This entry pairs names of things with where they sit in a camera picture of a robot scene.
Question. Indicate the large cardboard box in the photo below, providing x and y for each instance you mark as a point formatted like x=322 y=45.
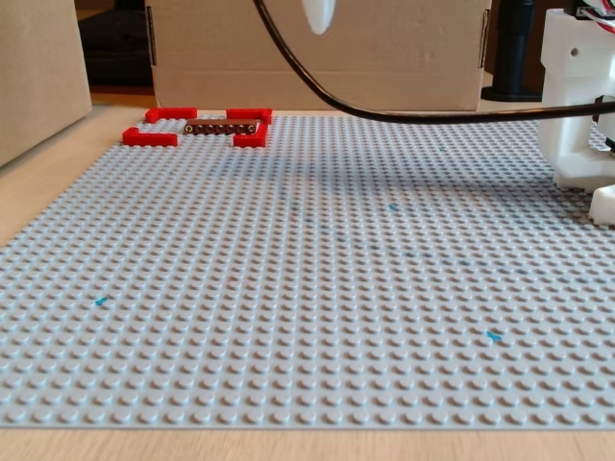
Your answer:
x=216 y=57

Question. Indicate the red lego corner bracket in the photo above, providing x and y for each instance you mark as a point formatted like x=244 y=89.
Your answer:
x=250 y=140
x=173 y=113
x=149 y=138
x=247 y=113

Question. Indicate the grey lego baseplate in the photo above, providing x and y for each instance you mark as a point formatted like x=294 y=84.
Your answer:
x=307 y=288

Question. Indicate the black stand with round foot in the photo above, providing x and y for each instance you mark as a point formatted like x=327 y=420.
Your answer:
x=516 y=48

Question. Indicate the white blue-marked gripper finger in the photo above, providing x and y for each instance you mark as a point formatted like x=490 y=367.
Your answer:
x=320 y=14

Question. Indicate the tall cardboard box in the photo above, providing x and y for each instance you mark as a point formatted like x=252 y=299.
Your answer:
x=38 y=72

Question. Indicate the brown lego technic beam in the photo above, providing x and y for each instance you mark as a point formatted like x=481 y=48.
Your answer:
x=221 y=128

